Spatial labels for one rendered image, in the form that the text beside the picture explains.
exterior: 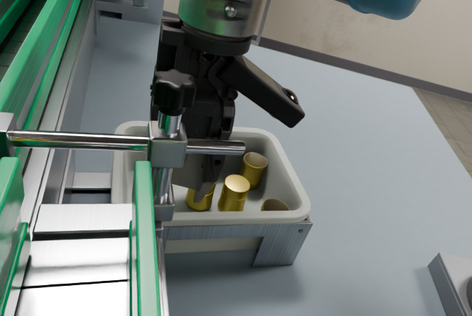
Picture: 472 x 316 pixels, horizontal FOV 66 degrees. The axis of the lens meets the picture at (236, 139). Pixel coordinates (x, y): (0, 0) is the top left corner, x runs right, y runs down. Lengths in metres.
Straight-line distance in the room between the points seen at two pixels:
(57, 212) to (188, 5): 0.20
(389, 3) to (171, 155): 0.18
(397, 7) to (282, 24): 3.15
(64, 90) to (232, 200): 0.24
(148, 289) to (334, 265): 0.37
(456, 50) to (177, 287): 3.53
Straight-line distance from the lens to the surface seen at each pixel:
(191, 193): 0.47
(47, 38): 0.44
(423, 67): 3.75
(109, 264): 0.29
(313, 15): 3.41
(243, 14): 0.33
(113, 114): 0.68
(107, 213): 0.32
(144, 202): 0.21
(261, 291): 0.46
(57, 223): 0.31
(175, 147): 0.26
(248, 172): 0.51
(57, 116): 0.43
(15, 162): 0.24
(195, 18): 0.33
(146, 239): 0.20
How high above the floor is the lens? 1.12
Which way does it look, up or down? 34 degrees down
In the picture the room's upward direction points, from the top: 16 degrees clockwise
